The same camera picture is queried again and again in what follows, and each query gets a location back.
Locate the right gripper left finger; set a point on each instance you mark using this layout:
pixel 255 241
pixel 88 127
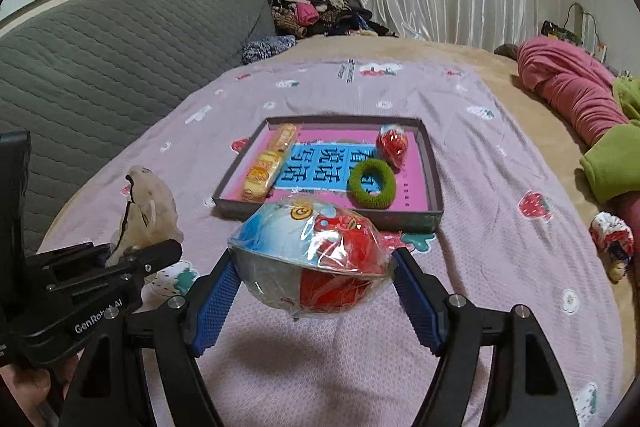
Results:
pixel 109 387

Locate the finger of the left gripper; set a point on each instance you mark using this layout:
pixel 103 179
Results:
pixel 141 263

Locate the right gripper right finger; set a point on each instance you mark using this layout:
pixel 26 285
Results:
pixel 526 386

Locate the beige sock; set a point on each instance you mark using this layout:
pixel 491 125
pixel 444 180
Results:
pixel 150 216

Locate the yellow snack cake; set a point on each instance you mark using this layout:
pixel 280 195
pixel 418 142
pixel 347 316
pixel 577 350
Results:
pixel 283 138
pixel 262 174

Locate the red white chocolate egg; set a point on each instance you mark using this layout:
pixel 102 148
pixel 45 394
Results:
pixel 309 257

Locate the person's left hand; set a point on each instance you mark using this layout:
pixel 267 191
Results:
pixel 30 387

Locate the red white scrunchie toy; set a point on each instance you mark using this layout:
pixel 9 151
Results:
pixel 614 238

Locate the grey quilted headboard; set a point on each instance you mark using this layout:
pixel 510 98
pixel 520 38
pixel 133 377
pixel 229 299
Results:
pixel 88 77

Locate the shallow grey cardboard tray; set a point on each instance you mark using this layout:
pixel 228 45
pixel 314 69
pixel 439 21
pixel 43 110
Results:
pixel 383 219

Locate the green fleece blanket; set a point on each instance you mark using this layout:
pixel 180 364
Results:
pixel 611 166

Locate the blue patterned cloth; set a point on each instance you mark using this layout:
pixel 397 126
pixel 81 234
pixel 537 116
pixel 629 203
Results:
pixel 264 48

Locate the pink rolled quilt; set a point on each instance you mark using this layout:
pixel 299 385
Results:
pixel 580 90

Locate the pile of clothes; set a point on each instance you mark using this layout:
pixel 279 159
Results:
pixel 328 18

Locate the tan bed sheet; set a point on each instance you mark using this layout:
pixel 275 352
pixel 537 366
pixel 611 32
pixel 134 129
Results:
pixel 515 200

